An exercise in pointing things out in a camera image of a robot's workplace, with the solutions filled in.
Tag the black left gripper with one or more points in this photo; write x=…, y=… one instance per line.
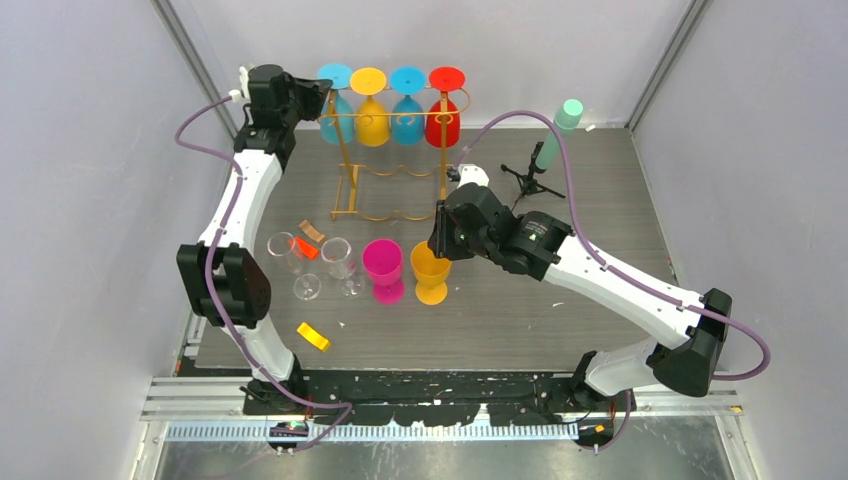
x=315, y=94

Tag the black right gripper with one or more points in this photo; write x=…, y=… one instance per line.
x=440, y=241

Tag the blue wine glass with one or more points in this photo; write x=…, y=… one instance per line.
x=407, y=127
x=340, y=127

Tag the yellow wine glass front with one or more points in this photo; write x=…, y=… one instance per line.
x=431, y=274

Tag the yellow wine glass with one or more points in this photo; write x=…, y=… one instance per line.
x=431, y=274
x=372, y=125

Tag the pink wine glass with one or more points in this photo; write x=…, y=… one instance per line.
x=382, y=260

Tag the clear wine glass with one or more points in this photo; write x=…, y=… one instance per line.
x=338, y=257
x=284, y=249

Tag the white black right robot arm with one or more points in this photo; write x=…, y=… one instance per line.
x=684, y=344

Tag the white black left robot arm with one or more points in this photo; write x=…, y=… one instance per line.
x=222, y=279

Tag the yellow wine glass back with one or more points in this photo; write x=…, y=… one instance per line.
x=372, y=125

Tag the red wine glass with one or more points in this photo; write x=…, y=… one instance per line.
x=443, y=122

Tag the small black tripod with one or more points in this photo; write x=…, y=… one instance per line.
x=528, y=183

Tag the orange red block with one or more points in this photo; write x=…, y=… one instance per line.
x=306, y=249

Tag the tan wooden block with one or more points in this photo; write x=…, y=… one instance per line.
x=312, y=232

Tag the yellow block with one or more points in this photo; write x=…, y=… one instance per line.
x=313, y=337

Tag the gold wire glass rack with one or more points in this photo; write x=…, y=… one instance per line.
x=346, y=201

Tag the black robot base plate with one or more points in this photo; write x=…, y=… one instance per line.
x=433, y=398

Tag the aluminium frame rail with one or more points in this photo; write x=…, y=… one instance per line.
x=210, y=409

